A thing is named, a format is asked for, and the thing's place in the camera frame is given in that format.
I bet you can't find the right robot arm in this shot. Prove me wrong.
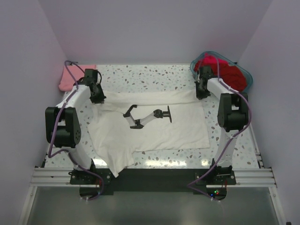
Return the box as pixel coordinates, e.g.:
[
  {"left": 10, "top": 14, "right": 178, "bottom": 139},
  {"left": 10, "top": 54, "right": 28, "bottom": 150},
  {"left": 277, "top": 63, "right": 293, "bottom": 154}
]
[{"left": 195, "top": 66, "right": 249, "bottom": 184}]

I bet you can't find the bright pink t shirt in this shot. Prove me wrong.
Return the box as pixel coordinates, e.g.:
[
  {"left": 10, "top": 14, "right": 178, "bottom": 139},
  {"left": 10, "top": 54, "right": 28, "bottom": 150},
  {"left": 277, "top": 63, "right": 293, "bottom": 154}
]
[{"left": 202, "top": 53, "right": 228, "bottom": 66}]

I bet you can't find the teal plastic basket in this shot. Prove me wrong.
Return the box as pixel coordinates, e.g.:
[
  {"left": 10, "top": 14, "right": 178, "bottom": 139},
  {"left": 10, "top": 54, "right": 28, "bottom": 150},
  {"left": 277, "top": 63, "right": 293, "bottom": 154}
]
[{"left": 190, "top": 51, "right": 253, "bottom": 92}]

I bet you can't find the dark red t shirt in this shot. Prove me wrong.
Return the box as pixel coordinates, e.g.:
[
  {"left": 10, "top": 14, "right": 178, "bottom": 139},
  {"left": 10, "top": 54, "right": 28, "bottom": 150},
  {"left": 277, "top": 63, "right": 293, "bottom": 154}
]
[{"left": 194, "top": 60, "right": 248, "bottom": 92}]

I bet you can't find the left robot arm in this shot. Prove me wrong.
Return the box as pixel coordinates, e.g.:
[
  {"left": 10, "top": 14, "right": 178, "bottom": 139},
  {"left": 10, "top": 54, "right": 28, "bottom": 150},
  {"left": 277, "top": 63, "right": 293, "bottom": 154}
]
[{"left": 45, "top": 68, "right": 106, "bottom": 184}]

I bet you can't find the folded pink t shirt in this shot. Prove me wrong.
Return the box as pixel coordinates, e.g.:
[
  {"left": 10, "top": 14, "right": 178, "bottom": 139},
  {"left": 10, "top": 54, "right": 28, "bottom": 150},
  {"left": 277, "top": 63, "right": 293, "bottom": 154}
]
[{"left": 59, "top": 65, "right": 96, "bottom": 91}]

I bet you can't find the white t shirt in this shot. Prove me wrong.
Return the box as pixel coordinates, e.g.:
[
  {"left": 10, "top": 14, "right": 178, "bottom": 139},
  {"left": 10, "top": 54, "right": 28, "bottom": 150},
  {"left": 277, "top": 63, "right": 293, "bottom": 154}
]
[{"left": 88, "top": 90, "right": 210, "bottom": 177}]

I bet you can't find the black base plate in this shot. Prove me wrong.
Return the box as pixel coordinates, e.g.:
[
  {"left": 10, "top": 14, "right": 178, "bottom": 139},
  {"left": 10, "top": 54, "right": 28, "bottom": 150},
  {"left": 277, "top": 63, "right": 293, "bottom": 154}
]
[{"left": 68, "top": 168, "right": 237, "bottom": 200}]

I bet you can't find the aluminium frame rail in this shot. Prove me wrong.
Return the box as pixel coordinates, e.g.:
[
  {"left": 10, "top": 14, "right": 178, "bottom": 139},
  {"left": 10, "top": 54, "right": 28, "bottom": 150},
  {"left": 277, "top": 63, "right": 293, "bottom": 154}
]
[{"left": 19, "top": 135, "right": 290, "bottom": 225}]

